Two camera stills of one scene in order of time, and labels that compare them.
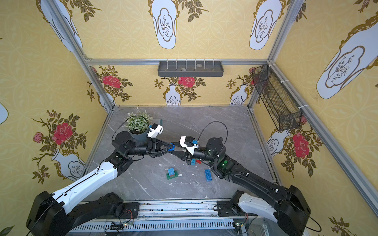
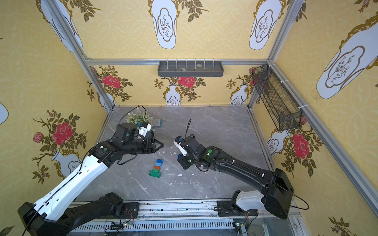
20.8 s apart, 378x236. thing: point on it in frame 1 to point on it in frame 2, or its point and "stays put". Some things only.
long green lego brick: x=170 y=177 to x=155 y=172
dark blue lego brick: x=173 y=147 to x=159 y=162
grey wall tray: x=190 y=68 stays put
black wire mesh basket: x=276 y=99 stays put
